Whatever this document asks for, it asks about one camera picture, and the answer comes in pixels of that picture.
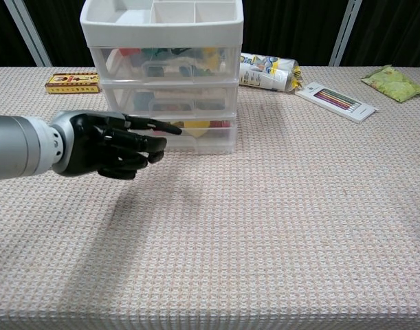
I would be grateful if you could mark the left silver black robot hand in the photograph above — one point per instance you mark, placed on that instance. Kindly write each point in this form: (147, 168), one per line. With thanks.
(89, 144)

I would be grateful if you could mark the clear drawer with yellow block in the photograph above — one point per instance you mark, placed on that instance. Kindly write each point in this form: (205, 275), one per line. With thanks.
(202, 144)

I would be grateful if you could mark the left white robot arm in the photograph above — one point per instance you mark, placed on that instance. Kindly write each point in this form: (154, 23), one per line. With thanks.
(17, 148)

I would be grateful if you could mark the clear drawer with cloth items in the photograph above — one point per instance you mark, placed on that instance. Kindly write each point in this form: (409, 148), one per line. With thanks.
(175, 103)

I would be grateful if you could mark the clear drawer with mixed toys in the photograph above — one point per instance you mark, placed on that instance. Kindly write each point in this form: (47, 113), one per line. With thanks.
(175, 72)

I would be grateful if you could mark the yellow red card box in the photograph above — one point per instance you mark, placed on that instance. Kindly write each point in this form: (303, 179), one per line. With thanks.
(72, 83)

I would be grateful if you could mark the red toy piece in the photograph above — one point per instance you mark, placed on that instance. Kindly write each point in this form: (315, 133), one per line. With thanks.
(129, 51)

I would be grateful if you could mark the yellow block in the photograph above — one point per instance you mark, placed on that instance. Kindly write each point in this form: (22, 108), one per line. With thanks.
(196, 128)

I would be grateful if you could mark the yellow toy piece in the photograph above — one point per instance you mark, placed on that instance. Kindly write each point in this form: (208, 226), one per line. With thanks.
(211, 60)

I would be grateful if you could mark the beige waffle tablecloth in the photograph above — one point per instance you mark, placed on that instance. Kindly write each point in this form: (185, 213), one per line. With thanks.
(230, 233)

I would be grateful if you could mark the white packaged cup sleeve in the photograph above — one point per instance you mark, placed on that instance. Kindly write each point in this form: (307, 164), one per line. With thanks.
(266, 73)

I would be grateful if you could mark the black curtain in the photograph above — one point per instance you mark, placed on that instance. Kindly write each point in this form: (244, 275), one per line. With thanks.
(292, 24)

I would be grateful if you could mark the white coloured pencil box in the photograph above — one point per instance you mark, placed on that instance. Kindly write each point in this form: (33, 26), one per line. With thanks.
(337, 102)

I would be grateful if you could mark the green snack packet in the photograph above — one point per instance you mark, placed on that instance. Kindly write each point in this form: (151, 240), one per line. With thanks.
(395, 83)

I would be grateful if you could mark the grey metal frame pole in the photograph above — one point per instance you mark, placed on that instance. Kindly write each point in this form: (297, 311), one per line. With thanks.
(29, 34)
(343, 34)

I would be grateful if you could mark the white plastic organizer frame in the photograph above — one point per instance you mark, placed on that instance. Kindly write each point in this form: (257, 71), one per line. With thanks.
(161, 32)

